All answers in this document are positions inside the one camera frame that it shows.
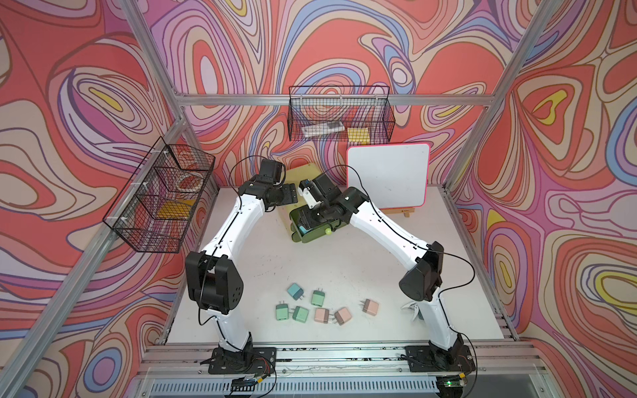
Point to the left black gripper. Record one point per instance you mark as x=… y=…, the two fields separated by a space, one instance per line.
x=288 y=193

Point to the green top drawer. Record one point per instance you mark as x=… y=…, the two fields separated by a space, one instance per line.
x=306 y=225

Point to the yellow green drawer cabinet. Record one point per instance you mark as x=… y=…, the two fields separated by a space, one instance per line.
x=297 y=174

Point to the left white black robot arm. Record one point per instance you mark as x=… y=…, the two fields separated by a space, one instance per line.
x=213 y=280

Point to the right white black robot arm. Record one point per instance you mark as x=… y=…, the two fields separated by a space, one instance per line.
x=422 y=261

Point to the grey box in back basket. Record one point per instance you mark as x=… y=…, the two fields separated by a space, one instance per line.
x=322 y=129

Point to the pink framed whiteboard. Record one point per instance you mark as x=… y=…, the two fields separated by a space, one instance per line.
x=394 y=175

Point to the wooden whiteboard stand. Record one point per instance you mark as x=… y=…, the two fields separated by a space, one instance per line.
x=405 y=211

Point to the yellow block in back basket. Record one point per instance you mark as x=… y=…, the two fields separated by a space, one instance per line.
x=358 y=136

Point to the green plug upper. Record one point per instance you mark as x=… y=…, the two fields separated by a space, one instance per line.
x=318 y=298

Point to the green plug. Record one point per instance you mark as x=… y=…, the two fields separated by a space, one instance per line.
x=300 y=314
x=318 y=298
x=282 y=311

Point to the pink plug right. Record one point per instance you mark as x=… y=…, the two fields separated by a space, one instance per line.
x=370 y=307

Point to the pink plug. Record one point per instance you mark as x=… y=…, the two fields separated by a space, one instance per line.
x=370 y=307
x=342 y=316
x=322 y=315

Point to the pink plug middle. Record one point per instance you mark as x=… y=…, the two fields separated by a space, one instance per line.
x=342 y=316

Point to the pink plug left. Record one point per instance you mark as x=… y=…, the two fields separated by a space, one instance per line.
x=322 y=315

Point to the green plug lower middle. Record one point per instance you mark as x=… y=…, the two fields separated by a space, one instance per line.
x=300 y=314

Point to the yellow item in left basket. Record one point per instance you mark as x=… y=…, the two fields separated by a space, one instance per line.
x=175 y=209

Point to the green plug far left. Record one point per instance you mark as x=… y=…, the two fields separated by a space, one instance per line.
x=282 y=311

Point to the white plastic clip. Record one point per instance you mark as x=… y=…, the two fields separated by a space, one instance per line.
x=413 y=308

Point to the green circuit board left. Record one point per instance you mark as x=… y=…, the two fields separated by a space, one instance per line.
x=243 y=384

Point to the green circuit board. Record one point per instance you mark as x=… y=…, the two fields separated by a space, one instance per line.
x=457 y=381
x=243 y=384

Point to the green circuit board right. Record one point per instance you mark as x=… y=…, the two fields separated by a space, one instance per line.
x=457 y=381

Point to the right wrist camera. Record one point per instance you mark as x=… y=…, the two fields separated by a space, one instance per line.
x=321 y=191

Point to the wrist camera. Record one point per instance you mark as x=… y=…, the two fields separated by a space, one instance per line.
x=271 y=172
x=321 y=191

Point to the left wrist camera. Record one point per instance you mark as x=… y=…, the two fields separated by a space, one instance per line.
x=271 y=172

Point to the back black wire basket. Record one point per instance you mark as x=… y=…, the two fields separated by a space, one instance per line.
x=354 y=106

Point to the black wire basket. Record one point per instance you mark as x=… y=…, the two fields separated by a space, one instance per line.
x=167 y=172
x=354 y=106

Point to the left black wire basket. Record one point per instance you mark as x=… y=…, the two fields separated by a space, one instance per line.
x=167 y=172

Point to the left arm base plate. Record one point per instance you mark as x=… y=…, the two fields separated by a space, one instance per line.
x=258 y=361

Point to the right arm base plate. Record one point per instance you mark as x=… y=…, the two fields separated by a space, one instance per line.
x=424 y=359

